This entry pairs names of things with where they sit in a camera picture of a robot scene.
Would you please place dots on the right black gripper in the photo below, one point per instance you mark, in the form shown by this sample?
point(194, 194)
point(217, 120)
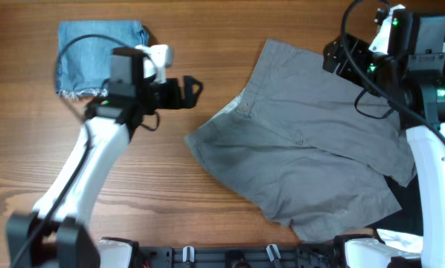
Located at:
point(336, 56)

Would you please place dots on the black mounting rail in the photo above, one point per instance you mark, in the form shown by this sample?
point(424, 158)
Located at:
point(271, 256)

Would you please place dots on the folded blue denim shorts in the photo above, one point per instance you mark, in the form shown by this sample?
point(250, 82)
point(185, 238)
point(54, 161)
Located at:
point(87, 48)

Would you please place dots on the black garment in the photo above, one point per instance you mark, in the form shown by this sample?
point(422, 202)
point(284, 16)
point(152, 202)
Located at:
point(409, 219)

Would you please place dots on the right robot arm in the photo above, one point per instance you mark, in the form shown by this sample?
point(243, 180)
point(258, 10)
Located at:
point(410, 75)

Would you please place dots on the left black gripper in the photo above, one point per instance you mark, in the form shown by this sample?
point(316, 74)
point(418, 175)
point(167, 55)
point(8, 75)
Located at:
point(173, 101)

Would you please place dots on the grey shorts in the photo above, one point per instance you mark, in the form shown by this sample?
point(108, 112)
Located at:
point(292, 143)

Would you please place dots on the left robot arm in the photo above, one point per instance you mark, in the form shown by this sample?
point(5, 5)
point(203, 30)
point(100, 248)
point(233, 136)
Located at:
point(55, 233)

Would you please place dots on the white shirt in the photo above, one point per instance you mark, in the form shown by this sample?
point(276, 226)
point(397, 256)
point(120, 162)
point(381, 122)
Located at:
point(380, 42)

